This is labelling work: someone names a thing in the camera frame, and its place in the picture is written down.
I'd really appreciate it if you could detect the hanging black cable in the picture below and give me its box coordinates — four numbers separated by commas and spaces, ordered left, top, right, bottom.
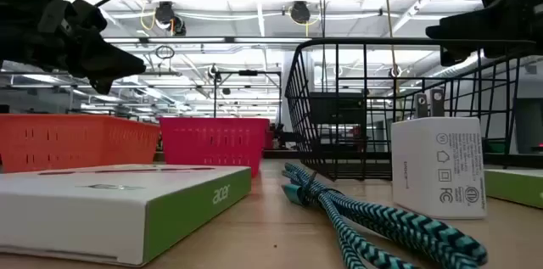
317, 0, 327, 40

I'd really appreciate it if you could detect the black ceiling cord reel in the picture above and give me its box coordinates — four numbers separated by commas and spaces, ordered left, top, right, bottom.
153, 0, 188, 36
288, 0, 319, 36

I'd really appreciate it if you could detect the hanging yellow cord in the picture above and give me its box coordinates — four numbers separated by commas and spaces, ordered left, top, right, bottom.
381, 0, 402, 96

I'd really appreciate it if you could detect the white green Acer box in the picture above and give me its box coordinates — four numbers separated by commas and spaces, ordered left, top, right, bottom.
0, 164, 253, 268
484, 168, 543, 210

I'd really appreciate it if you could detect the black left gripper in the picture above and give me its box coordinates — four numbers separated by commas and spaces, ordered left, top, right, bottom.
0, 0, 147, 95

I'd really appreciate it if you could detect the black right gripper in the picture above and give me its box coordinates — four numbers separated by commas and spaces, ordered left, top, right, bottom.
425, 0, 543, 67

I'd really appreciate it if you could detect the black wire basket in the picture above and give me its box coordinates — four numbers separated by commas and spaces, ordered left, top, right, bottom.
284, 37, 538, 182

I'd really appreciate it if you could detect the white wall charger block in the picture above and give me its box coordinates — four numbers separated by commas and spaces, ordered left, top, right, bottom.
390, 87, 488, 221

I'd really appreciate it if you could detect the black cable loop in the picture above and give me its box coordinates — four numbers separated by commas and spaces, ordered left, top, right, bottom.
154, 44, 176, 60

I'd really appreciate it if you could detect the black monitor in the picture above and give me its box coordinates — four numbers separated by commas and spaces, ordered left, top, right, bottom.
308, 92, 367, 125

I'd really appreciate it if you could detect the distant black metal frame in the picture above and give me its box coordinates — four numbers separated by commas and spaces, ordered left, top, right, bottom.
213, 70, 283, 126

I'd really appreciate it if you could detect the teal black braided cable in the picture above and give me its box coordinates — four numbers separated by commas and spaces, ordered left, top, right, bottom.
281, 161, 489, 269

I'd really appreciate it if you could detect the red plastic basket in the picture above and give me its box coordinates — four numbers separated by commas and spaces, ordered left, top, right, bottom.
159, 116, 272, 178

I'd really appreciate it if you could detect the orange plastic basket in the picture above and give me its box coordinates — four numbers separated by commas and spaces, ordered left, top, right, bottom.
0, 113, 161, 174

